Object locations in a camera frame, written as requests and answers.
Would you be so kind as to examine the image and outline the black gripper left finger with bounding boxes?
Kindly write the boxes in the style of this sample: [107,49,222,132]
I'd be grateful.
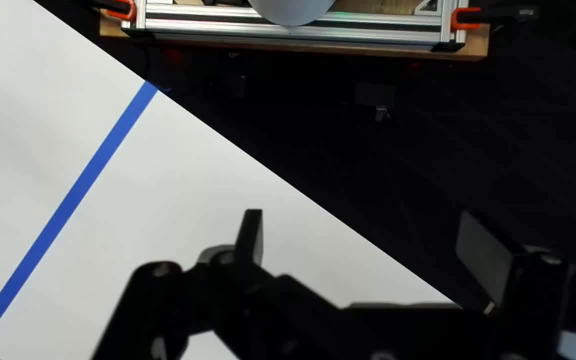
[93,208,345,360]

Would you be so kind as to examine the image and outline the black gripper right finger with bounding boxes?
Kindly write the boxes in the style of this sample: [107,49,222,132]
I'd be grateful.
[455,210,576,360]

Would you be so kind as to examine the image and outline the wooden base board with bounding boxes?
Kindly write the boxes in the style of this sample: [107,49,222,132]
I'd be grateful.
[98,14,493,63]

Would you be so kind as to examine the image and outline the orange black bar clamp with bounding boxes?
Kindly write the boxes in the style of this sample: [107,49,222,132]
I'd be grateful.
[91,0,139,23]
[451,3,543,32]

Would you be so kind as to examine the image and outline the aluminium profile mounting frame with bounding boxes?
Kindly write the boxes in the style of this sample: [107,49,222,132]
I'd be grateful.
[120,0,473,48]

